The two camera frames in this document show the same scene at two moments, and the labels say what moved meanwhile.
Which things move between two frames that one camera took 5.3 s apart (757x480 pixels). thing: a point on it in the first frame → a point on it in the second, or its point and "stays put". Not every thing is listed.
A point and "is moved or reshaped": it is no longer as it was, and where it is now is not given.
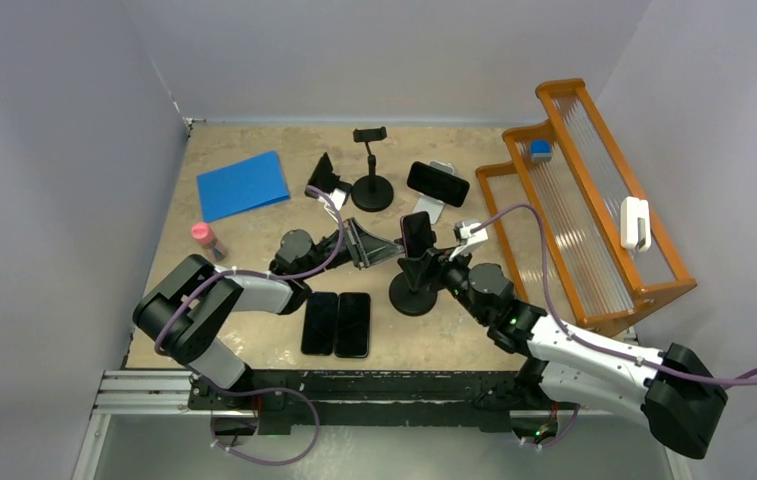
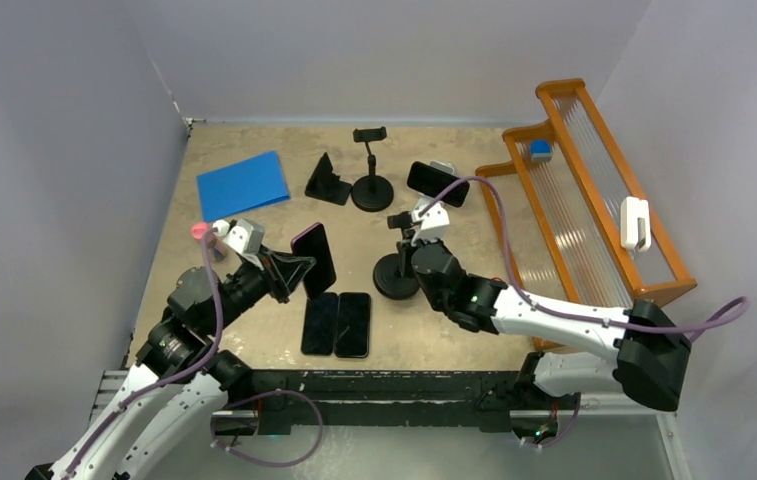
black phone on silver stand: x=437 y=184 stays put
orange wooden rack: x=576 y=234 stays put
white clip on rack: x=635 y=224 stays put
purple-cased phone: x=417 y=234 is moved or reshaped
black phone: x=319 y=327 stays put
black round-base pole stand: x=371 y=193 stays put
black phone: x=352 y=331 stays put
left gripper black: x=364 y=248 → x=274 y=278
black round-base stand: x=406 y=301 is moved or reshaped
